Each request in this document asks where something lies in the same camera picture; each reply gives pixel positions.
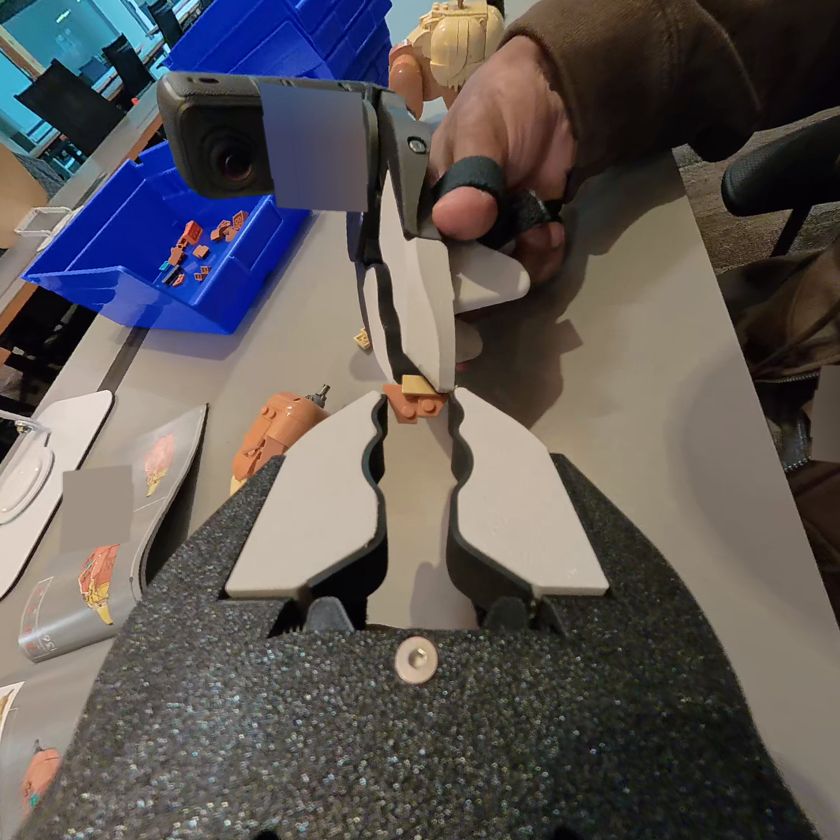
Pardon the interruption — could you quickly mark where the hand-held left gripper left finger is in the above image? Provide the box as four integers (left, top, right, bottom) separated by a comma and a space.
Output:
225, 391, 389, 606

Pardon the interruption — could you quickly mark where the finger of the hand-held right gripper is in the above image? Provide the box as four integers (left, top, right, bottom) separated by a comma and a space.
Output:
356, 217, 409, 387
377, 174, 459, 395

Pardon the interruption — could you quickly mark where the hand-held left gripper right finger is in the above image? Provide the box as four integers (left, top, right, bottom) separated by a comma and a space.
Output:
448, 386, 612, 600

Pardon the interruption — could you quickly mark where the brown brick plate assembly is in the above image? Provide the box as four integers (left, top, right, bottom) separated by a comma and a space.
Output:
382, 383, 452, 429

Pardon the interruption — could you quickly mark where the person's right forearm brown sleeve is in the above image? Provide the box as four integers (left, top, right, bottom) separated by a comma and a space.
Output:
497, 0, 840, 183

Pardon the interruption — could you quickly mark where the grey desk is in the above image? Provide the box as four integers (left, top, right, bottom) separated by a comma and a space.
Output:
0, 92, 840, 840

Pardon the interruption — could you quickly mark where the person's right hand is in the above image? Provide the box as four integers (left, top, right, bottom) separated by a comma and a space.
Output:
428, 35, 580, 290

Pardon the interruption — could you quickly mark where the brown rounded brick model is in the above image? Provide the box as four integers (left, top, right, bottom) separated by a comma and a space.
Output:
230, 385, 331, 494

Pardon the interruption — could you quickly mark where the stack of blue bins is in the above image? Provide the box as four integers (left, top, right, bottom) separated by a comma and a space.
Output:
163, 0, 395, 89

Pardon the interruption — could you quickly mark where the pile of brown loose bricks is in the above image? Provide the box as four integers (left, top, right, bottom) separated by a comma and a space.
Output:
157, 210, 253, 288

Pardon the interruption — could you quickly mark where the black background chair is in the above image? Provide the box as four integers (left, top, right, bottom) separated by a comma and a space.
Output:
13, 58, 127, 160

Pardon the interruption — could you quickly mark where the blue plastic bin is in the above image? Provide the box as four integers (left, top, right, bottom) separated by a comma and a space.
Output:
20, 140, 311, 337

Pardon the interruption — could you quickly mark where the grey instruction booklet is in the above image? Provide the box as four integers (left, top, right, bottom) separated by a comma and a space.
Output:
18, 403, 211, 664

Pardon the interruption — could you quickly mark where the beige brick figure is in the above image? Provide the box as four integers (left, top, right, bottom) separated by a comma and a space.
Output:
387, 0, 508, 122

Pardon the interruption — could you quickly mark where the white clear-lidded tray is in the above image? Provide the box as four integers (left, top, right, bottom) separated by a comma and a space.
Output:
0, 390, 116, 599

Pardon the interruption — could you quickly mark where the person's leg dark clothing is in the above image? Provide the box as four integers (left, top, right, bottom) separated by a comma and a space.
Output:
715, 248, 840, 595

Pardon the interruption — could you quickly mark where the black mesh office chair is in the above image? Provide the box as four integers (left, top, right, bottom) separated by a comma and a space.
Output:
721, 130, 840, 258

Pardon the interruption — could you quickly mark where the instruction sheet with brown model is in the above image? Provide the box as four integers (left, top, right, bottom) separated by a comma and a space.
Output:
0, 681, 67, 840

